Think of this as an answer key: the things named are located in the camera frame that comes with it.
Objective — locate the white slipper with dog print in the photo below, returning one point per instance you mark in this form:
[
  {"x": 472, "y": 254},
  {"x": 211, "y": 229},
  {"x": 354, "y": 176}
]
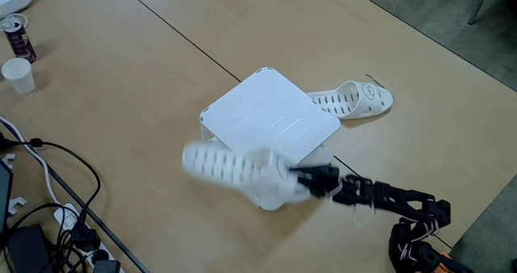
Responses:
[
  {"x": 355, "y": 99},
  {"x": 226, "y": 168}
]

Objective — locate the white plastic shoe rack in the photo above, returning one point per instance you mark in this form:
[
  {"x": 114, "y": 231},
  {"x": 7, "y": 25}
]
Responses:
[{"x": 266, "y": 115}]

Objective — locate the black power plug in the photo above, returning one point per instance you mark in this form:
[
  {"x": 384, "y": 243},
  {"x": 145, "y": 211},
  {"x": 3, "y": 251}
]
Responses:
[
  {"x": 106, "y": 266},
  {"x": 87, "y": 238}
]

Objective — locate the gray chair leg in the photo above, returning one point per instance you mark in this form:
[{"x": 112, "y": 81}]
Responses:
[{"x": 480, "y": 2}]

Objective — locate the white power strip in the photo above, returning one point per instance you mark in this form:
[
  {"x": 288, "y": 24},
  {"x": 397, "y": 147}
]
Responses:
[{"x": 66, "y": 216}]

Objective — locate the black power adapter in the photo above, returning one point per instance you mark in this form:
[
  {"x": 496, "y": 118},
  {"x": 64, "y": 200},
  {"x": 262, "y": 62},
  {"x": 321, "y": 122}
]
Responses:
[{"x": 30, "y": 250}]

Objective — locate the white paper cup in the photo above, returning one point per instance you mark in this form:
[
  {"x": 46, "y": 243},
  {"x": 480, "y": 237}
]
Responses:
[{"x": 19, "y": 77}]

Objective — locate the black laptop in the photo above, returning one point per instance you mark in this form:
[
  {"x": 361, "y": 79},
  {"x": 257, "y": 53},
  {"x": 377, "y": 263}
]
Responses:
[{"x": 5, "y": 196}]

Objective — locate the purple drink can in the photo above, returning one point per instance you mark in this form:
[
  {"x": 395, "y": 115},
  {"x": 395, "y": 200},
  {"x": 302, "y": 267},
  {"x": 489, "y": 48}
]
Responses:
[{"x": 20, "y": 43}]

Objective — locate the white printed bracket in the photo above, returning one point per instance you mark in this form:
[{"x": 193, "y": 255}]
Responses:
[
  {"x": 8, "y": 160},
  {"x": 17, "y": 203}
]

